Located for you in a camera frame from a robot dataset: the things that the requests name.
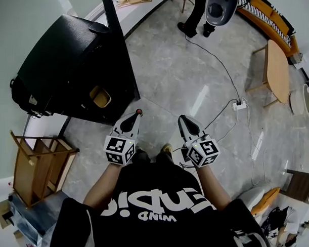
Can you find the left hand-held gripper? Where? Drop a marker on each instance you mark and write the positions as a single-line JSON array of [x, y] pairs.
[[121, 144]]

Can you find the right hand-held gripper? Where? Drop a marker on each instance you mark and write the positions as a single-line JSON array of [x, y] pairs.
[[203, 149]]

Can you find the red-capped soda bottle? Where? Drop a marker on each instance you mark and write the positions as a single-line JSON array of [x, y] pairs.
[[139, 111]]

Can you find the black fridge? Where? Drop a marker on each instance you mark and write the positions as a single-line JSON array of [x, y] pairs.
[[66, 62]]

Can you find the person's right forearm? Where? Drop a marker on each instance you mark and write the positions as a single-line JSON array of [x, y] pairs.
[[213, 186]]

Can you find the person's left forearm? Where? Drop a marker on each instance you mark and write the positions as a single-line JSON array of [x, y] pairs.
[[103, 188]]

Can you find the small black box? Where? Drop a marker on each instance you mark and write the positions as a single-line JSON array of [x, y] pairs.
[[187, 154]]

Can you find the person's black left shoe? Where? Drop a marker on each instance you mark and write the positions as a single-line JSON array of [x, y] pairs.
[[140, 154]]

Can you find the person's tan right shoe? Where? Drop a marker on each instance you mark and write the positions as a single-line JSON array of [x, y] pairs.
[[167, 148]]

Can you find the yellow plastic container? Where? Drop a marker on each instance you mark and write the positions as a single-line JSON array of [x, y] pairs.
[[101, 97]]

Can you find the white power strip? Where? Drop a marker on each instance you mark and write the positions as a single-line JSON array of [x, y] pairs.
[[238, 105]]

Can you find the person's black printed t-shirt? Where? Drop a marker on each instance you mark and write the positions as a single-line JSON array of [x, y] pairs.
[[157, 196]]

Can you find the white armchair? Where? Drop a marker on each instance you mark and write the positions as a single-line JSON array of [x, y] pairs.
[[250, 196]]

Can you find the orange cushion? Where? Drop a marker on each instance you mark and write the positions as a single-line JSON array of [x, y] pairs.
[[266, 200]]

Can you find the wooden shelf rack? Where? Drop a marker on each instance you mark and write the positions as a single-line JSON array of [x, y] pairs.
[[34, 170]]

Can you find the oval wooden side table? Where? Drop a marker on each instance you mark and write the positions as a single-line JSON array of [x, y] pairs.
[[277, 68]]

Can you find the plastic-wrapped bundle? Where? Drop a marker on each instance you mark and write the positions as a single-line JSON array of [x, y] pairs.
[[31, 221]]

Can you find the white curved counter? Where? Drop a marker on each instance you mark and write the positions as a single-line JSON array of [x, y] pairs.
[[140, 12]]

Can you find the cardboard box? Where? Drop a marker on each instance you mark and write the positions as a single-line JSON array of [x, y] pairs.
[[3, 214]]

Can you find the grey and white device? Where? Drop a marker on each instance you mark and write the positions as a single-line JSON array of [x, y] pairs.
[[220, 8]]

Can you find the orange sofa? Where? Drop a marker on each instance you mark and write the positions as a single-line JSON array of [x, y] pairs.
[[270, 22]]

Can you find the black-white striped cushion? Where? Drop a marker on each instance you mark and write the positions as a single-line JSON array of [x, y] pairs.
[[264, 15]]

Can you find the wooden tripod stand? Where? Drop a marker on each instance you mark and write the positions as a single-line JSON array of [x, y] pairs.
[[185, 0]]

